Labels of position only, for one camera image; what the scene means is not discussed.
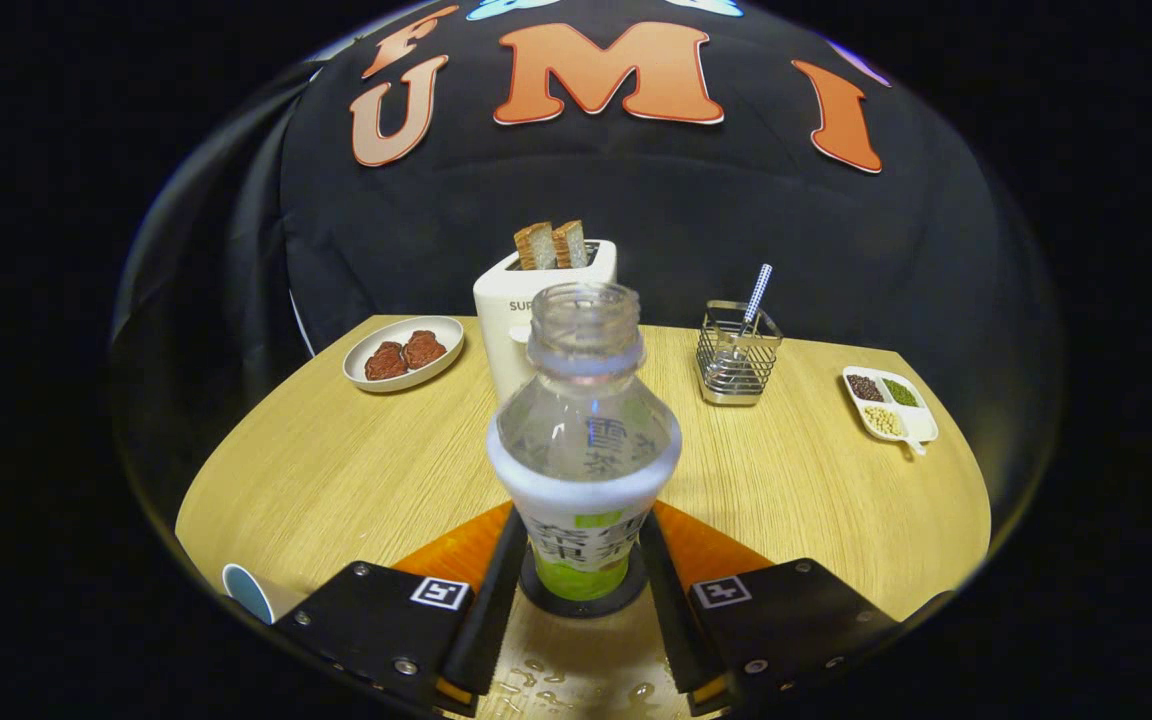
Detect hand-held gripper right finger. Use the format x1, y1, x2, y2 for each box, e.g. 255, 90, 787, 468
639, 500, 902, 716

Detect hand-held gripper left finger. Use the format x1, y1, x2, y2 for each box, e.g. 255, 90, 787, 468
274, 503, 529, 719

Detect dark round coaster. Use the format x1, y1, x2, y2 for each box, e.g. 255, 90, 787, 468
519, 545, 649, 618

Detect clear juice bottle green label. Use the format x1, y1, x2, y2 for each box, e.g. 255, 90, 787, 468
486, 281, 683, 602

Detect white cup blue inside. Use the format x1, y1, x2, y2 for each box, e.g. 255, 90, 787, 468
222, 563, 307, 626

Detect wooden table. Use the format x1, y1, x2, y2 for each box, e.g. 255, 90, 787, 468
174, 315, 993, 720

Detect white oval plate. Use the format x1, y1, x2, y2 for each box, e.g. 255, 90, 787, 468
343, 316, 465, 393

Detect brown meat piece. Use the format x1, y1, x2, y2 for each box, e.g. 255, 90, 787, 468
402, 330, 448, 370
365, 341, 409, 381

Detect white toaster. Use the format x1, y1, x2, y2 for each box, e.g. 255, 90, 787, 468
473, 240, 619, 406

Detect white divided bean dish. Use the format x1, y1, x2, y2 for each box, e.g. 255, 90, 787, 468
842, 365, 940, 456

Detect toasted bread slice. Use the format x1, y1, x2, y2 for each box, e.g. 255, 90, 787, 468
553, 220, 589, 269
514, 222, 557, 271

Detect black backdrop cloth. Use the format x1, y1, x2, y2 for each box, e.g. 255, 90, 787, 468
111, 0, 1062, 561

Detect metal wire utensil basket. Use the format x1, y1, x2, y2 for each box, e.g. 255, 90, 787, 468
695, 300, 784, 406

